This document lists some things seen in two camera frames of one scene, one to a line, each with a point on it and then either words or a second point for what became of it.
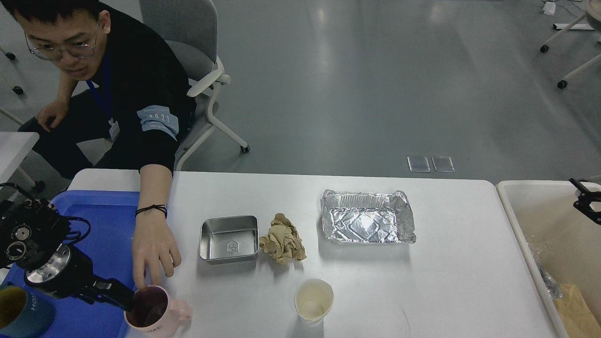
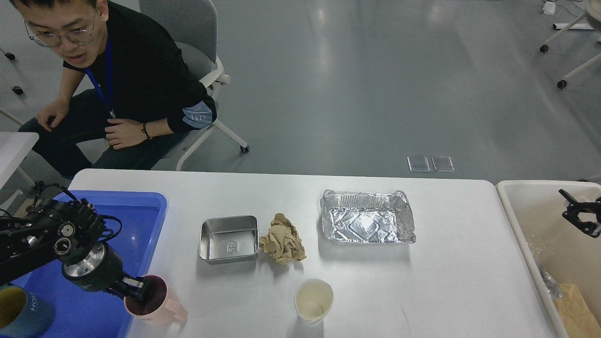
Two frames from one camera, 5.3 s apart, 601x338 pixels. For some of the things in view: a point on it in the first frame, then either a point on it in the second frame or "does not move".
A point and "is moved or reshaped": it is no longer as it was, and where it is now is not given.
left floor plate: [418, 164] does not move
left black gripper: [66, 270] to [99, 268]
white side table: [14, 147] does not move
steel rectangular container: [229, 239] does not move
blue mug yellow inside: [23, 314] does not move
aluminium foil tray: [359, 217] does not move
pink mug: [152, 314] is moved or reshaped
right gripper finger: [585, 199] to [575, 208]
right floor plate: [443, 164] does not move
